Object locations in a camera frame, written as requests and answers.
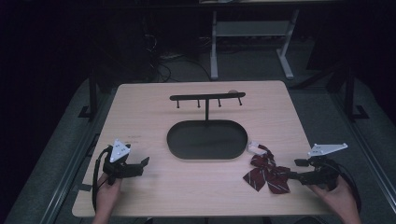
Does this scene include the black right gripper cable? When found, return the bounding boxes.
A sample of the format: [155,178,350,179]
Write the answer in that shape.
[326,160,362,214]

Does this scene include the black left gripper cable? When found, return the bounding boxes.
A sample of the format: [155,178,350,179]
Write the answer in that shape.
[91,146,114,213]

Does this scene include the tangle of black floor cables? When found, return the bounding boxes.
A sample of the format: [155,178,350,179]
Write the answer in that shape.
[141,18,213,83]

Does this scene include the grey metal desk frame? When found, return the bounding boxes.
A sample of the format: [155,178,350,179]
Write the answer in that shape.
[209,8,301,81]

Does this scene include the dark red striped bow tie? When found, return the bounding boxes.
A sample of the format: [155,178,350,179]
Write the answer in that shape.
[242,141,292,195]

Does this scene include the person's right hand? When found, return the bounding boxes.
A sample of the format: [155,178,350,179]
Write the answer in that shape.
[307,175,362,222]

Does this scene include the black hook rack with tray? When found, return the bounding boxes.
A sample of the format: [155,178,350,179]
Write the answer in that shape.
[166,91,249,161]

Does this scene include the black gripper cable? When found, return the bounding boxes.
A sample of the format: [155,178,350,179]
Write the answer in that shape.
[326,160,362,214]
[91,146,114,213]

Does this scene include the person's left hand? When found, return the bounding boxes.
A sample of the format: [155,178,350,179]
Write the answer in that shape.
[94,173,123,218]

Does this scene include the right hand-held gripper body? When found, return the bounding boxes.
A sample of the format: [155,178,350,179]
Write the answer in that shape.
[303,142,349,191]

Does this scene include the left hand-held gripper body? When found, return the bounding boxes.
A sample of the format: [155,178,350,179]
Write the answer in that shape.
[102,138,145,187]

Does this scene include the black metal stand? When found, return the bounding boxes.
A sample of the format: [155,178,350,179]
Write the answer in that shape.
[340,63,371,123]
[77,69,101,123]

